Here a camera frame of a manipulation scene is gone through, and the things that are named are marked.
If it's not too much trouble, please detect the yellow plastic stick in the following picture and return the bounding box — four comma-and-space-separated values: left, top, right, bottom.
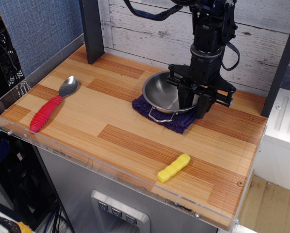
157, 153, 191, 183

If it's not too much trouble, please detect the black plastic crate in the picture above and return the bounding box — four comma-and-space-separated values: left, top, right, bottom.
0, 29, 24, 94

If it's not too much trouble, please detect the dark grey left post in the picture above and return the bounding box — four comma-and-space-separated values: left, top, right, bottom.
79, 0, 105, 64

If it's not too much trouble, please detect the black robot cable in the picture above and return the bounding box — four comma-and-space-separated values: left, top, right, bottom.
122, 0, 241, 72

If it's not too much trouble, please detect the red handled metal spoon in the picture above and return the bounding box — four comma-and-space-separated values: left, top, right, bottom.
30, 76, 79, 132

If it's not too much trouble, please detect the stainless steel bowl with handles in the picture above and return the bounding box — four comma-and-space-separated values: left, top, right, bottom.
142, 70, 197, 114

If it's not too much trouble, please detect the dark grey right post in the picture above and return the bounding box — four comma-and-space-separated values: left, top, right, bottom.
261, 34, 290, 117

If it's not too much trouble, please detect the silver button panel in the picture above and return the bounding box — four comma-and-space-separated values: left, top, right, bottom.
91, 190, 150, 233

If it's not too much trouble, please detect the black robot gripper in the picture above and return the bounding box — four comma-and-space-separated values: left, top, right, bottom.
168, 52, 236, 119

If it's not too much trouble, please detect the white ribbed box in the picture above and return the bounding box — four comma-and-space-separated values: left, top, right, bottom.
253, 89, 290, 190

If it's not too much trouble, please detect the clear acrylic table guard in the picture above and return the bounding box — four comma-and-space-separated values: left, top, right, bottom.
0, 47, 265, 233

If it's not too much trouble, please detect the purple folded towel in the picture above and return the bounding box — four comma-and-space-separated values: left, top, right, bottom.
132, 95, 196, 134

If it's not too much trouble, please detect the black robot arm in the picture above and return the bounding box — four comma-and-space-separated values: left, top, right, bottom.
168, 0, 239, 119

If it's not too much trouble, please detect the dark grey post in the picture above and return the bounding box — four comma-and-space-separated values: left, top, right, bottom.
79, 0, 105, 64
261, 34, 290, 117

